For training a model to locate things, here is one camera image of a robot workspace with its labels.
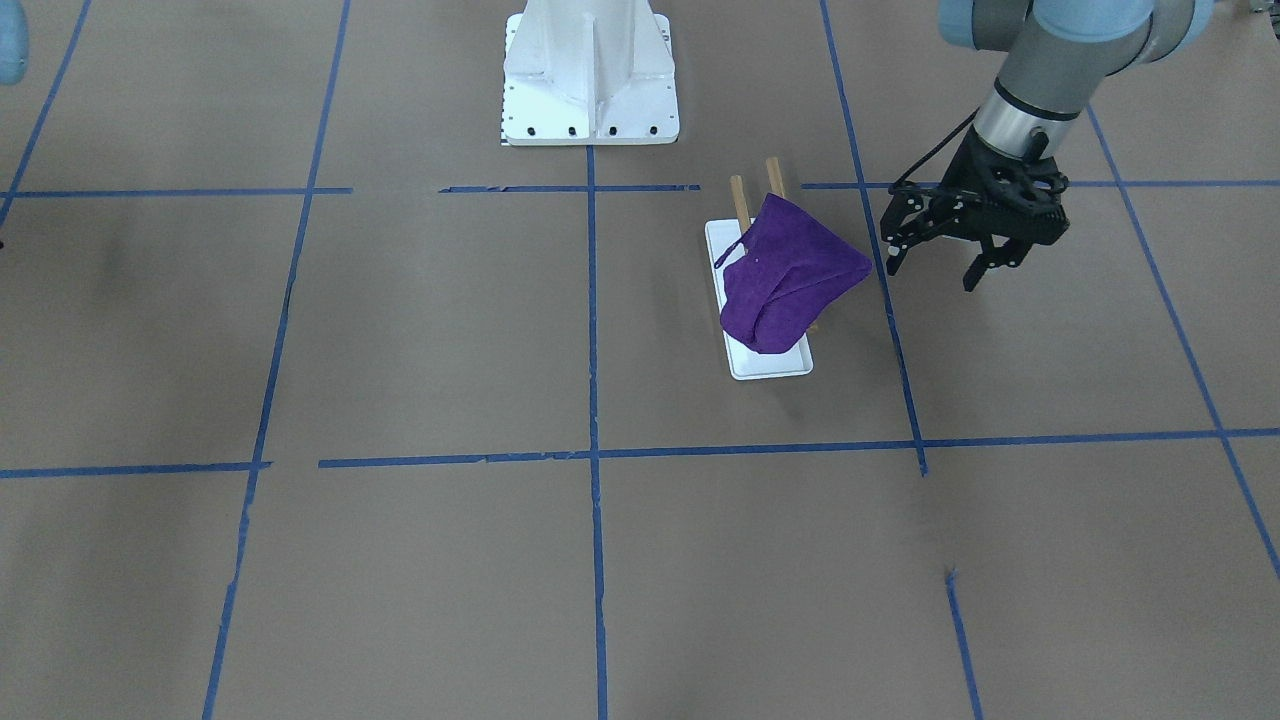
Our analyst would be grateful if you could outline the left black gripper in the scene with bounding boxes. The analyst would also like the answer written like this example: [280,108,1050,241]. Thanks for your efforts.
[879,132,1070,292]

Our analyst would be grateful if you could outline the purple towel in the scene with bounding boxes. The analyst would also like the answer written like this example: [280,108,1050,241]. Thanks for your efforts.
[713,192,874,355]

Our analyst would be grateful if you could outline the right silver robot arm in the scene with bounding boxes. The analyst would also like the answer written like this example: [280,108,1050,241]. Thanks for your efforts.
[0,0,29,86]

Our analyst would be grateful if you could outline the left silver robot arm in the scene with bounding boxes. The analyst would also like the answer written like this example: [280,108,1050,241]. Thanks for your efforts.
[879,1,1213,291]

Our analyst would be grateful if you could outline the far wooden rack bar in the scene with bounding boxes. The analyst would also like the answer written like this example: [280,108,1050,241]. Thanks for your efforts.
[765,156,788,199]

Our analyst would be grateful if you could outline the wooden rack bar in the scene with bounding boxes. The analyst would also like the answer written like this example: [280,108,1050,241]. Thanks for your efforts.
[730,176,753,234]
[765,156,788,199]

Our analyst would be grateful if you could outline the near wooden rack bar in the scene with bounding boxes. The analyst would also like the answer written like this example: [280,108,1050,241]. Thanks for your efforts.
[730,176,753,234]

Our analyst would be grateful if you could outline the white rack base tray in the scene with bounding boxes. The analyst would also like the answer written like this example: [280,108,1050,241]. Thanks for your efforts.
[704,219,814,380]

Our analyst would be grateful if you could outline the white pedestal column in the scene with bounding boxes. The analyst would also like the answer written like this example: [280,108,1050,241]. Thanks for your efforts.
[500,1,681,147]

